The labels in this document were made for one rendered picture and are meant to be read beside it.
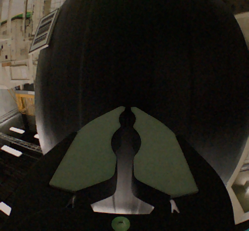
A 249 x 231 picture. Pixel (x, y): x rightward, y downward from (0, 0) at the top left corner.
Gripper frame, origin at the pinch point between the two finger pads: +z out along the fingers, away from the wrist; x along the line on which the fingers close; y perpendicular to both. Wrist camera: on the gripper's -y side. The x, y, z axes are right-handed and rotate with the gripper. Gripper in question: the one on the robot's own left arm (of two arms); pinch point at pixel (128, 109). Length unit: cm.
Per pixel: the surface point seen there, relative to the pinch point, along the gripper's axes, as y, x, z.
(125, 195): 11.1, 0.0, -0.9
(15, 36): -12, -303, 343
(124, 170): 6.7, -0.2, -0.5
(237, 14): -13.6, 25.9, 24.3
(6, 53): 30, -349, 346
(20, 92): 266, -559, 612
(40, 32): -6.3, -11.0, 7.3
